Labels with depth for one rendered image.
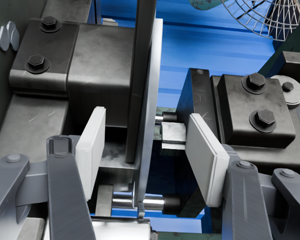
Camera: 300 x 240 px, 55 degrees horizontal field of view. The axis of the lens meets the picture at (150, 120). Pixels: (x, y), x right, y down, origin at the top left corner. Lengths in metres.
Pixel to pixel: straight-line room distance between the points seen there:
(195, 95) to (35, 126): 0.23
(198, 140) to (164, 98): 1.79
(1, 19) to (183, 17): 2.37
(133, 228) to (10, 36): 0.22
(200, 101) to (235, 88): 0.05
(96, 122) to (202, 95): 0.28
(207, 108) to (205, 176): 0.27
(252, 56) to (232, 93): 2.06
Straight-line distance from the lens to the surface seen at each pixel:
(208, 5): 1.87
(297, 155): 0.42
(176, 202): 0.48
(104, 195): 0.40
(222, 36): 2.53
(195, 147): 0.18
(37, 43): 0.34
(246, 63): 2.39
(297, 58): 0.49
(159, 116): 0.55
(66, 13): 0.42
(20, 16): 0.36
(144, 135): 0.22
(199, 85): 0.45
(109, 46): 0.33
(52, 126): 0.30
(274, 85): 0.44
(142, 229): 0.26
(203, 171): 0.16
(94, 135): 0.15
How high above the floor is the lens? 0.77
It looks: 5 degrees up
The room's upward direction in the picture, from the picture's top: 94 degrees clockwise
